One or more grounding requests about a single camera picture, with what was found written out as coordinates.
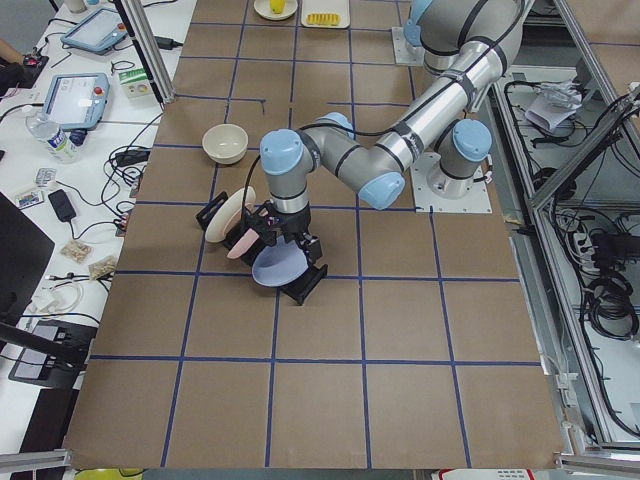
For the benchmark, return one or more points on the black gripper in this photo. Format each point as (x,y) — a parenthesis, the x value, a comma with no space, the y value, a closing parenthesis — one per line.
(296,223)

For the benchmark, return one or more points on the blue plate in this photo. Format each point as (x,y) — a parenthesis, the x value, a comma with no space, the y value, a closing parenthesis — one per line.
(280,264)

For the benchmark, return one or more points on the yellow sliced bread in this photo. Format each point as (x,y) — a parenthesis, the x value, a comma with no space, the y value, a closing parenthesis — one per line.
(324,20)

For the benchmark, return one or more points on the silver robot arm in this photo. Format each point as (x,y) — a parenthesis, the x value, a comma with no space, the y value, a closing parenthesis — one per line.
(443,28)
(376,174)

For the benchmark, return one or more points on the pink plate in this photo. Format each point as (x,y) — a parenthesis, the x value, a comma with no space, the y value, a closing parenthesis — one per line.
(242,246)

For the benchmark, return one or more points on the cream plate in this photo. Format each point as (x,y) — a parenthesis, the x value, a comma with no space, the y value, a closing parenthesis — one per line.
(228,215)

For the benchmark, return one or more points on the white plate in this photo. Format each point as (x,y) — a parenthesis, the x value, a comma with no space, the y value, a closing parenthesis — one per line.
(262,8)

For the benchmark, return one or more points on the black dish rack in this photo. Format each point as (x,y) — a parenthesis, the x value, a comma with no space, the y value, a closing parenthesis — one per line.
(298,289)

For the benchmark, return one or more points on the beige bowl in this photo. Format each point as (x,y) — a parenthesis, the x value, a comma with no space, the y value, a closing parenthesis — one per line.
(225,144)

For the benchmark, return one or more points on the green white box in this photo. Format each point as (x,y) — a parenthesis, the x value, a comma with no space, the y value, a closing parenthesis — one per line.
(135,83)

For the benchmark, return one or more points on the black power adapter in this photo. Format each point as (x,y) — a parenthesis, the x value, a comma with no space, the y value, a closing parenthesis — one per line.
(62,205)

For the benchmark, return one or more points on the yellow lemon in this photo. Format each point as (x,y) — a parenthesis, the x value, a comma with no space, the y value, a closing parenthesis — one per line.
(277,6)

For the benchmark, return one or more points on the white foam tray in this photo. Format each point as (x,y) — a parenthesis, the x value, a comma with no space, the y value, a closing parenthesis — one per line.
(340,7)

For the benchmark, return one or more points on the plastic water bottle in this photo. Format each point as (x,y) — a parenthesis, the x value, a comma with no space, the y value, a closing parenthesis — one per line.
(51,135)

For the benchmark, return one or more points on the near teach pendant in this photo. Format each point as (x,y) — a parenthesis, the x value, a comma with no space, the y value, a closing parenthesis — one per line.
(77,101)

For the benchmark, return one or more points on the teach pendant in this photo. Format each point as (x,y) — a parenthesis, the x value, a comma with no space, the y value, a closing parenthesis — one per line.
(77,101)
(97,33)

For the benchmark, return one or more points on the black monitor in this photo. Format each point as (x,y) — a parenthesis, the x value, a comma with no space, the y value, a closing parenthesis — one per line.
(25,254)

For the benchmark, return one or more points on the far teach pendant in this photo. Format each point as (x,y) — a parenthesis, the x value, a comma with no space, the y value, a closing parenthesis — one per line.
(97,33)

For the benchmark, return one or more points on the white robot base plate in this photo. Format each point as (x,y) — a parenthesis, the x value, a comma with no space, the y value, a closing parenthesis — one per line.
(434,193)

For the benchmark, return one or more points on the aluminium frame post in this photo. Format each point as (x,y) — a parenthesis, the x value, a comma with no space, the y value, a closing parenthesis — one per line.
(137,25)

